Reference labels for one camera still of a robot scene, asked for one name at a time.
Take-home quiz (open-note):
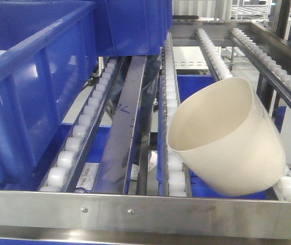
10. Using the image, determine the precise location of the blue crate rear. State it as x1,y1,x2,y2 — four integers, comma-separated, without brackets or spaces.
94,0,173,56

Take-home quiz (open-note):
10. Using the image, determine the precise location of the white roller track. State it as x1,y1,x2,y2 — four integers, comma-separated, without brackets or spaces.
197,28,232,81
38,57,122,192
163,33,188,197
229,28,291,108

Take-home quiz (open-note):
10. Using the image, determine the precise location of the white plastic bin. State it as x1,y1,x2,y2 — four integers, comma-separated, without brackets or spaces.
167,77,286,196

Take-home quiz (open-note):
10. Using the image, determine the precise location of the white roller track left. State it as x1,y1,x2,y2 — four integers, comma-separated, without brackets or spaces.
38,57,122,192

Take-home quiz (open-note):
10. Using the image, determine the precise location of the steel divider bar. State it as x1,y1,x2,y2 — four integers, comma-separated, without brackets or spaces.
92,56,147,194

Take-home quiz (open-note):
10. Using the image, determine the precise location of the white roller track far right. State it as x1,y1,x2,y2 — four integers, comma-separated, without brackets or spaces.
229,28,291,108

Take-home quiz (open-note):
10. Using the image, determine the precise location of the steel front shelf rail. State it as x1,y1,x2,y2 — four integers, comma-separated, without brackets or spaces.
0,191,291,244

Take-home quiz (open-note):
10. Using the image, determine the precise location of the large blue crate left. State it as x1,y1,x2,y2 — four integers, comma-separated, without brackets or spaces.
0,1,97,184

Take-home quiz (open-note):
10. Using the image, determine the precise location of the white roller track centre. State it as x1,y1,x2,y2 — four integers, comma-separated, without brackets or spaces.
163,33,188,197

